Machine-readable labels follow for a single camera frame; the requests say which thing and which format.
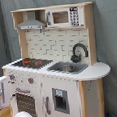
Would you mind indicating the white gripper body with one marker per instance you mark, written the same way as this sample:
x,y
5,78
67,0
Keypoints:
x,y
5,99

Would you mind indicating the white oven door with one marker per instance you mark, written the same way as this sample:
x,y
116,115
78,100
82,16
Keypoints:
x,y
24,98

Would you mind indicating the wooden toy kitchen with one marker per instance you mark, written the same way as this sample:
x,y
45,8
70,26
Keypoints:
x,y
67,44

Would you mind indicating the left red stove knob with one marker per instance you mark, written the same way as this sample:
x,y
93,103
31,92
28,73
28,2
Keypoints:
x,y
11,76

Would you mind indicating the red stove knob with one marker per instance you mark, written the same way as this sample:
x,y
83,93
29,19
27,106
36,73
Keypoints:
x,y
11,76
30,80

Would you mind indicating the right red stove knob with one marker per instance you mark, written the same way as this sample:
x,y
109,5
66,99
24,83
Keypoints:
x,y
30,80

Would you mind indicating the black toy stovetop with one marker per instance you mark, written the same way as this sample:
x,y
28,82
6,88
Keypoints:
x,y
32,63

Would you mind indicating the white cabinet door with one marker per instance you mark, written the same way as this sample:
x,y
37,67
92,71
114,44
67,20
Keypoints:
x,y
61,97

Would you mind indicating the grey toy sink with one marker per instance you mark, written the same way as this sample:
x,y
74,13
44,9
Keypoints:
x,y
69,68

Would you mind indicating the grey range hood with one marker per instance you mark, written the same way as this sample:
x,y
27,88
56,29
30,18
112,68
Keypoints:
x,y
31,22

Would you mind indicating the toy microwave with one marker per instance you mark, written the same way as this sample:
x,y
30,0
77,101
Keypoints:
x,y
65,17

